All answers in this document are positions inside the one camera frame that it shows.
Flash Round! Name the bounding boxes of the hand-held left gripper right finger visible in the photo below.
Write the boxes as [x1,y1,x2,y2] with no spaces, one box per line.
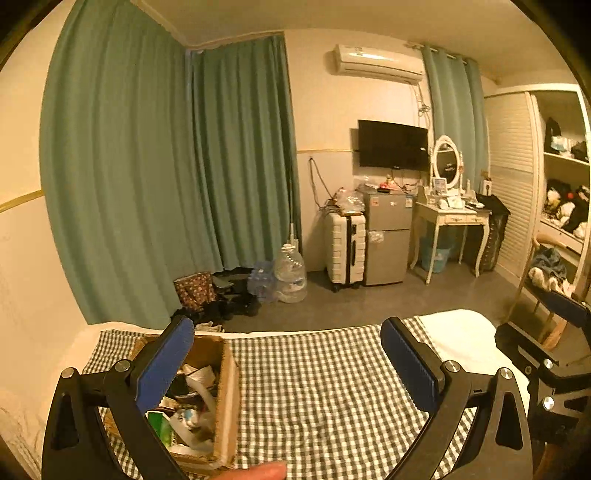
[379,316,534,480]

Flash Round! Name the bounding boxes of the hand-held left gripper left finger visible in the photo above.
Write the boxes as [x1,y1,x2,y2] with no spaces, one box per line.
[41,315,195,480]

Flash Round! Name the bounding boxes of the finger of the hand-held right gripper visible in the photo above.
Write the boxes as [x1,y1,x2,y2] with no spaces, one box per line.
[495,322,591,445]
[543,289,591,344]

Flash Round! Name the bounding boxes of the brown cardboard box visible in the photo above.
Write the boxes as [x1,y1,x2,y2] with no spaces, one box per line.
[102,333,241,476]

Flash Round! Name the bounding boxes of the person's left hand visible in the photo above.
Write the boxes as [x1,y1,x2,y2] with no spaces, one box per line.
[217,460,288,480]

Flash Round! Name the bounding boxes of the wooden chair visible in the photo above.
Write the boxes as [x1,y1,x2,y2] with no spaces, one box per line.
[508,233,578,349]

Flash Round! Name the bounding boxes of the clothes heap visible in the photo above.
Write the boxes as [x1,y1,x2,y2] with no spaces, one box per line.
[527,249,575,294]

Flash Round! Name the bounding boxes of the white duvet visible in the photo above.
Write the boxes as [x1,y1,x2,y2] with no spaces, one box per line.
[413,310,529,398]

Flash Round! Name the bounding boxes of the green carton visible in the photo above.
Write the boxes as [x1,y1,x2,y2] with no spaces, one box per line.
[147,410,178,448]

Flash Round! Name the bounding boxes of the patterned brown bag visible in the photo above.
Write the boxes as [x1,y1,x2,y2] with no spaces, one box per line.
[174,272,218,315]

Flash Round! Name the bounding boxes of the pile of dark shoes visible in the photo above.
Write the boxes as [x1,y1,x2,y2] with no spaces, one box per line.
[172,267,262,326]

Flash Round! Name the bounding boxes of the grey white checkered blanket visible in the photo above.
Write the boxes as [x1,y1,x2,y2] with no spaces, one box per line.
[83,316,476,480]

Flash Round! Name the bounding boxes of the pile of folded clothes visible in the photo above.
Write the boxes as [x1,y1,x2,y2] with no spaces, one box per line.
[545,182,591,236]

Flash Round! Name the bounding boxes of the black bag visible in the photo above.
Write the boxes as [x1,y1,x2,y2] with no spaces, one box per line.
[462,194,511,273]

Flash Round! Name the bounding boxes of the blue trash bin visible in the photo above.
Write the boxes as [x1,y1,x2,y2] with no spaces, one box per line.
[420,235,453,274]

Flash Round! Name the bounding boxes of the grey mini fridge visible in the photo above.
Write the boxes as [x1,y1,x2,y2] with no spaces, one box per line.
[362,190,413,287]

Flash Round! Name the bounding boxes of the pack of water bottles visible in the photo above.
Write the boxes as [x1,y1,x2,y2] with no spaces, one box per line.
[247,261,280,303]

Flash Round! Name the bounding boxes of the white suitcase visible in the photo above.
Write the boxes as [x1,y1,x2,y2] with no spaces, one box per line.
[324,211,367,291]

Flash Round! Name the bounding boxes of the white wardrobe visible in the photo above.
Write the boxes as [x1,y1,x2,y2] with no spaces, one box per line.
[485,83,591,296]

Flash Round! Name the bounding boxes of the white dressing table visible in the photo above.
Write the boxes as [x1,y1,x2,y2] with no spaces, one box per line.
[410,199,490,284]

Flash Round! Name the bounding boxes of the large clear water jug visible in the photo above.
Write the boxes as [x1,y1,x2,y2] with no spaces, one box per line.
[274,244,308,304]

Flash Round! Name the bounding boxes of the clear plastic bags pile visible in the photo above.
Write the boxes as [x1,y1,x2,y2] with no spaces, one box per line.
[332,188,365,217]

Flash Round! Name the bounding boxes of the white oval vanity mirror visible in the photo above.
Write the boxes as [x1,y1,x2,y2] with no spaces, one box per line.
[430,135,465,190]

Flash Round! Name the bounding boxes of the wide green curtain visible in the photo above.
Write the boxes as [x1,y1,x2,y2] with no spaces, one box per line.
[41,0,225,324]

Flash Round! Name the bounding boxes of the narrow green curtain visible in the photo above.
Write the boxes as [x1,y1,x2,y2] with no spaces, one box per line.
[421,44,489,197]

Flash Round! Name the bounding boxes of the white air conditioner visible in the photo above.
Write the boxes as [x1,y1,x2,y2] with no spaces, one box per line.
[332,44,424,84]

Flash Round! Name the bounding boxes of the black wall television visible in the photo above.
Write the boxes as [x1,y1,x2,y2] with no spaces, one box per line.
[358,119,430,171]

